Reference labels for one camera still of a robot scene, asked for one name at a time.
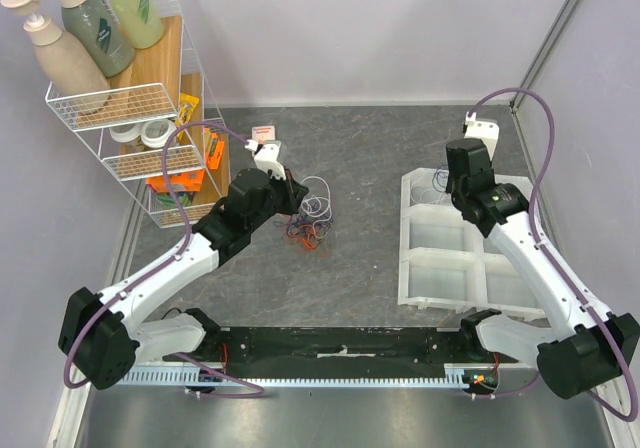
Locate yellow snack packet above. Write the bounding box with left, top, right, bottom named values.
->
left=175, top=93, right=200, bottom=128

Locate blue thin cable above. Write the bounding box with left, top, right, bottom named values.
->
left=430, top=164, right=451, bottom=194

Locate slotted white cable duct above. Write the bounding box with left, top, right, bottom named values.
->
left=119, top=362, right=501, bottom=387

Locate beige pump bottle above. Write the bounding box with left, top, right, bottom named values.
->
left=1, top=0, right=110, bottom=114

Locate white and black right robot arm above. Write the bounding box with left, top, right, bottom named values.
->
left=446, top=138, right=639, bottom=399

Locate orange flat package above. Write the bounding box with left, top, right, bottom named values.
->
left=146, top=169, right=206, bottom=194

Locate white and red small box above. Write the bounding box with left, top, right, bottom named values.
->
left=247, top=125, right=279, bottom=163

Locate light green bottle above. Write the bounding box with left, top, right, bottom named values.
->
left=108, top=0, right=164, bottom=50

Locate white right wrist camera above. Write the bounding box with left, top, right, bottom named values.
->
left=463, top=111, right=500, bottom=160

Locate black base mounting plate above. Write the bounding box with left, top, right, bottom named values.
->
left=190, top=326, right=514, bottom=368

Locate white wire shelf rack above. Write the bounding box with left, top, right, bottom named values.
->
left=45, top=0, right=230, bottom=228

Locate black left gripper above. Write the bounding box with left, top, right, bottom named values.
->
left=247, top=165, right=309, bottom=231

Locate white compartment organizer tray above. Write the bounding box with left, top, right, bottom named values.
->
left=397, top=168, right=545, bottom=322

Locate green box on shelf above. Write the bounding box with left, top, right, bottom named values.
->
left=156, top=190, right=196, bottom=208

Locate dark green pump bottle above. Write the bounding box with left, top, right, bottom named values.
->
left=59, top=0, right=134, bottom=78

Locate orange box on shelf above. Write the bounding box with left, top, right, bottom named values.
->
left=204, top=129, right=226, bottom=170

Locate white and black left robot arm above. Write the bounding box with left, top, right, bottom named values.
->
left=58, top=168, right=309, bottom=390

